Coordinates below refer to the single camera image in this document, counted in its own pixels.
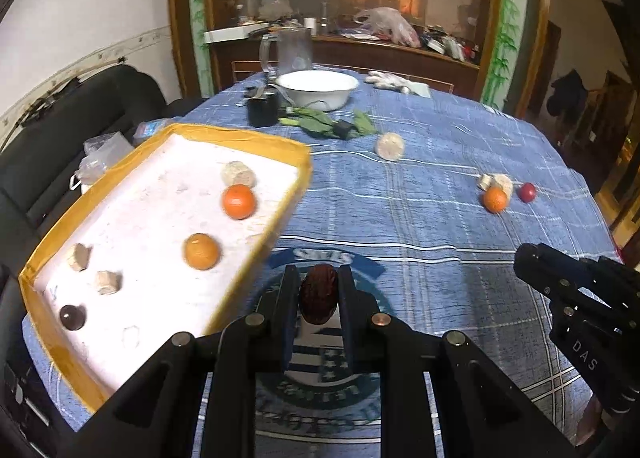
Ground dark jacket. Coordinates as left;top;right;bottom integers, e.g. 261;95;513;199
546;70;589;117

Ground pale green cloth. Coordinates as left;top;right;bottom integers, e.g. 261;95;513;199
401;80;432;99

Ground white flat box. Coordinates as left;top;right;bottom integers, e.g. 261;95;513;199
203;26;257;44

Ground black leather chair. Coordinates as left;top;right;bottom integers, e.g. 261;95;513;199
0;64;202;259

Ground round beige cake on table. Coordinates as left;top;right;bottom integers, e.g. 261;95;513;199
375;132;405;161

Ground clear crumpled plastic bag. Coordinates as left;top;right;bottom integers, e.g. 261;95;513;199
75;132;134;187

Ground pink white plastic bag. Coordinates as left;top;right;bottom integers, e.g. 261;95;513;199
352;6;421;48

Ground dark brown round nut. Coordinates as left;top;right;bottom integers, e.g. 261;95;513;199
59;304;86;331

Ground white enamel bowl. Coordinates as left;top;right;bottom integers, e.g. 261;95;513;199
275;70;360;112

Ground orange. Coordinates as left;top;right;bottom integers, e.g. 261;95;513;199
482;187;509;214
221;184;258;221
181;233;221;271

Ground yellow cardboard tray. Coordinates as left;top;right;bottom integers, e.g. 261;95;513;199
19;123;314;414

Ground green leafy vegetable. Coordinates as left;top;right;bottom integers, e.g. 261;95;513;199
277;106;377;141

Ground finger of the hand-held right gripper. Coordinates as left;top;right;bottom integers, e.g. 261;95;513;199
514;243;640;309

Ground red date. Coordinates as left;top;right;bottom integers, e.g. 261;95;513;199
299;263;338;326

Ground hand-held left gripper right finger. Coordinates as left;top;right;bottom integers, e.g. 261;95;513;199
337;265;593;458

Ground wooden counter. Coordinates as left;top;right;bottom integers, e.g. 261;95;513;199
207;32;482;99

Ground black cup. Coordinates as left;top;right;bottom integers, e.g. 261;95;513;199
246;88;280;128

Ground blue plaid tablecloth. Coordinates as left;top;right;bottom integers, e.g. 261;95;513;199
22;65;623;458

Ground white work glove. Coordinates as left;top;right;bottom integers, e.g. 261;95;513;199
365;70;409;91

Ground beige pastry on table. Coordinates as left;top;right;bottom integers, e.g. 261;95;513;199
477;173;514;199

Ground clear glass pitcher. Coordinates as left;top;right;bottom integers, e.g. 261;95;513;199
258;28;315;76

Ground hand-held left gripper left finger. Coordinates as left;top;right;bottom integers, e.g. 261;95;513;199
65;265;303;458

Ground bamboo painted pillar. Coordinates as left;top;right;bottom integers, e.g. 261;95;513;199
481;0;528;109

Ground large round corn cob piece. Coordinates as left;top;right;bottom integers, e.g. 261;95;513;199
221;161;258;188

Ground small corn cob chunk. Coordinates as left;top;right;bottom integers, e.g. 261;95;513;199
66;244;93;273
95;270;123;295

